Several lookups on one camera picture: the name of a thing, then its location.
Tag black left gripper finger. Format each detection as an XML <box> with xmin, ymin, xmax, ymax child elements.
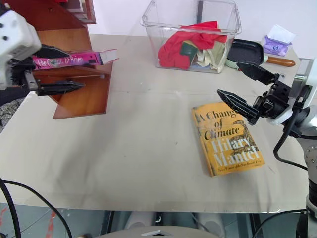
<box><xmin>37</xmin><ymin>44</ymin><xmax>73</xmax><ymax>59</ymax></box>
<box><xmin>36</xmin><ymin>80</ymin><xmax>86</xmax><ymax>97</ymax></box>

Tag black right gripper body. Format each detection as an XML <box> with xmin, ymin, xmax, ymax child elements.
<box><xmin>253</xmin><ymin>80</ymin><xmax>292</xmax><ymax>119</ymax></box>

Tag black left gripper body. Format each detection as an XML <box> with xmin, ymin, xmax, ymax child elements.
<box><xmin>6</xmin><ymin>57</ymin><xmax>42</xmax><ymax>97</ymax></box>

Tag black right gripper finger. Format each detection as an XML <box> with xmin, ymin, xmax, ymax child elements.
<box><xmin>236</xmin><ymin>61</ymin><xmax>280</xmax><ymax>86</ymax></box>
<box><xmin>216</xmin><ymin>89</ymin><xmax>261</xmax><ymax>125</ymax></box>

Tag pink paperback book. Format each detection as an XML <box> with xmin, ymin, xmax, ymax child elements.
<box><xmin>31</xmin><ymin>49</ymin><xmax>120</xmax><ymax>70</ymax></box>

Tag wooden bookshelf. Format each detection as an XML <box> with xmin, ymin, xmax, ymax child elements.
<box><xmin>4</xmin><ymin>0</ymin><xmax>114</xmax><ymax>120</ymax></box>

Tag yellow hardcover book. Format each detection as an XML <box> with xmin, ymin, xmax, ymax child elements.
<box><xmin>191</xmin><ymin>101</ymin><xmax>266</xmax><ymax>178</ymax></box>

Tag purple tissue pack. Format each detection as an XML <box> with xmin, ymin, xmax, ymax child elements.
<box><xmin>262</xmin><ymin>24</ymin><xmax>297</xmax><ymax>56</ymax></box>

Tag dark patterned cloth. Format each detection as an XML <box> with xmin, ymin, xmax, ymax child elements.
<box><xmin>0</xmin><ymin>98</ymin><xmax>26</xmax><ymax>133</ymax></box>

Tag cream cloth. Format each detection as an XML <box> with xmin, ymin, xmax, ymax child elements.
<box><xmin>195</xmin><ymin>41</ymin><xmax>233</xmax><ymax>72</ymax></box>

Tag books standing behind shelf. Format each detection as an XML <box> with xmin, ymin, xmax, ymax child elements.
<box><xmin>56</xmin><ymin>0</ymin><xmax>97</xmax><ymax>25</ymax></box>

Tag dark green cloth piece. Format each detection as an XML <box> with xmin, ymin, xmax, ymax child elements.
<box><xmin>179</xmin><ymin>41</ymin><xmax>198</xmax><ymax>57</ymax></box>

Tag red and beige cloths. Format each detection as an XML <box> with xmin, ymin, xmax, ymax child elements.
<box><xmin>158</xmin><ymin>21</ymin><xmax>228</xmax><ymax>70</ymax></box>

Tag clear plastic storage bin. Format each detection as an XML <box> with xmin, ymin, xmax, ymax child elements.
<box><xmin>140</xmin><ymin>0</ymin><xmax>243</xmax><ymax>74</ymax></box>

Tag grey robot torso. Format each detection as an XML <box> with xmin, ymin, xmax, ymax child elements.
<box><xmin>93</xmin><ymin>225</ymin><xmax>225</xmax><ymax>238</ymax></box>

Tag black pan with wooden handle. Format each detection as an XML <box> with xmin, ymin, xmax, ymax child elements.
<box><xmin>226</xmin><ymin>38</ymin><xmax>297</xmax><ymax>71</ymax></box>

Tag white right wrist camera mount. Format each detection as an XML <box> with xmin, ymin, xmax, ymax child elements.
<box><xmin>268</xmin><ymin>57</ymin><xmax>317</xmax><ymax>127</ymax></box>

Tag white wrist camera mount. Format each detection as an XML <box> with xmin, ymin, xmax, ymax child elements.
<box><xmin>0</xmin><ymin>9</ymin><xmax>42</xmax><ymax>91</ymax></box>
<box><xmin>268</xmin><ymin>57</ymin><xmax>317</xmax><ymax>127</ymax></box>

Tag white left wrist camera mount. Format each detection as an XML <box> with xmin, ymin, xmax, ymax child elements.
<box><xmin>0</xmin><ymin>9</ymin><xmax>42</xmax><ymax>91</ymax></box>

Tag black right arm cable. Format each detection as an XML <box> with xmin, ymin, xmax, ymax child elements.
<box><xmin>273</xmin><ymin>98</ymin><xmax>308</xmax><ymax>171</ymax></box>

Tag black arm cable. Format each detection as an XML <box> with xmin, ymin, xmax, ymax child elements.
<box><xmin>273</xmin><ymin>98</ymin><xmax>308</xmax><ymax>171</ymax></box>
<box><xmin>0</xmin><ymin>177</ymin><xmax>74</xmax><ymax>238</ymax></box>

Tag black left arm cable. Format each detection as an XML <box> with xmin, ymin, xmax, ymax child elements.
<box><xmin>0</xmin><ymin>177</ymin><xmax>74</xmax><ymax>238</ymax></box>

